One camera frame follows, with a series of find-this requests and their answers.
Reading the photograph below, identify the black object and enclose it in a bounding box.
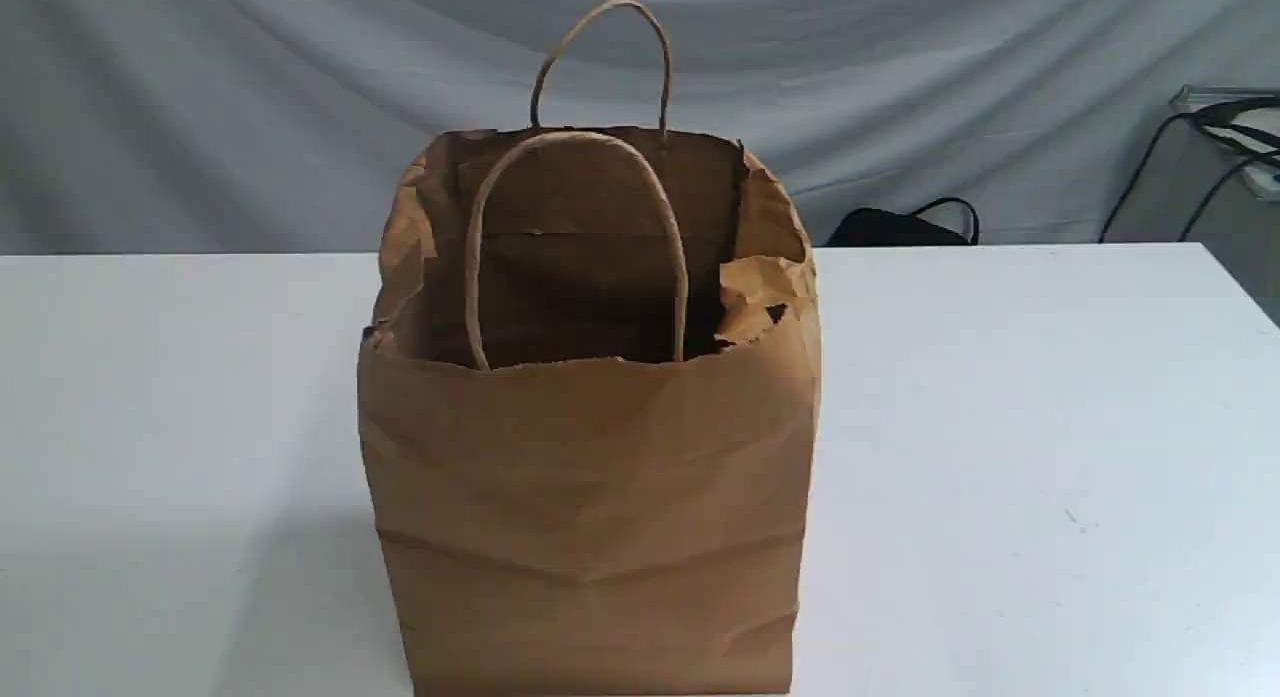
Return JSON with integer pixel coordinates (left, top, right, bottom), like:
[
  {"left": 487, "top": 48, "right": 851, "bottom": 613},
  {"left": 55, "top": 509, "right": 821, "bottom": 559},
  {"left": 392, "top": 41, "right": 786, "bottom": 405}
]
[{"left": 823, "top": 196, "right": 980, "bottom": 249}]

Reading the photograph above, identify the black cable on cabinet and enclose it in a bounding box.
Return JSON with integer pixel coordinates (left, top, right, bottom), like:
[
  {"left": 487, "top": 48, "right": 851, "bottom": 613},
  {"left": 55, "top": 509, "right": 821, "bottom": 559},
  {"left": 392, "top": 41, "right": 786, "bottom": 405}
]
[{"left": 1098, "top": 98, "right": 1280, "bottom": 244}]

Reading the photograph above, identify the grey backdrop cloth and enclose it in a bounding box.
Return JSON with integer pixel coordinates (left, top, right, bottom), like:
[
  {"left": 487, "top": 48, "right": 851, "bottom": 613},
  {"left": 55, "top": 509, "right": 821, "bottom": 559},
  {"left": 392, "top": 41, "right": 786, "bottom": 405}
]
[{"left": 1, "top": 0, "right": 1279, "bottom": 255}]

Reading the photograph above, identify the brown paper bag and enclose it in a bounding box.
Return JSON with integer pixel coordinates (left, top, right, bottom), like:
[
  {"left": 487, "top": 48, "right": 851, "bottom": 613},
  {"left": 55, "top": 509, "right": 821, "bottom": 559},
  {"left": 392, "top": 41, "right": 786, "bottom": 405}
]
[{"left": 357, "top": 0, "right": 822, "bottom": 696}]

